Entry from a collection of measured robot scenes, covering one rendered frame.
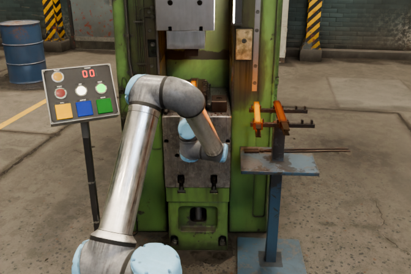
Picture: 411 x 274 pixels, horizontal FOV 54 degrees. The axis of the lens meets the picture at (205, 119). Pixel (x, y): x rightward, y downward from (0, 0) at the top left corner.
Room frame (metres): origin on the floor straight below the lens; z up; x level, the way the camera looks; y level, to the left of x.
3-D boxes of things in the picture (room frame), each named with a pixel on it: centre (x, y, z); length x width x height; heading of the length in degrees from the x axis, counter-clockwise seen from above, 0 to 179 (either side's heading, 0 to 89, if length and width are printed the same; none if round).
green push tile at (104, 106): (1.95, 0.52, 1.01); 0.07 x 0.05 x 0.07; 114
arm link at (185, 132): (1.76, 0.08, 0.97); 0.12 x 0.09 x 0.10; 179
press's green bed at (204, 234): (2.32, 0.04, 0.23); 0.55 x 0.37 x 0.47; 179
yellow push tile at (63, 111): (1.87, 0.70, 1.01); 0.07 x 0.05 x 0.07; 114
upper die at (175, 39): (2.31, 0.10, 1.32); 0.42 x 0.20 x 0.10; 179
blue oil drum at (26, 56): (6.16, 2.79, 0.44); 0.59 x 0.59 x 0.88
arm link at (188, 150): (1.76, 0.07, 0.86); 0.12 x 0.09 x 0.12; 72
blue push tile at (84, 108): (1.91, 0.61, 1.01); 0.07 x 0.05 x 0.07; 114
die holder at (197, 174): (2.32, 0.04, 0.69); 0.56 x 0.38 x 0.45; 179
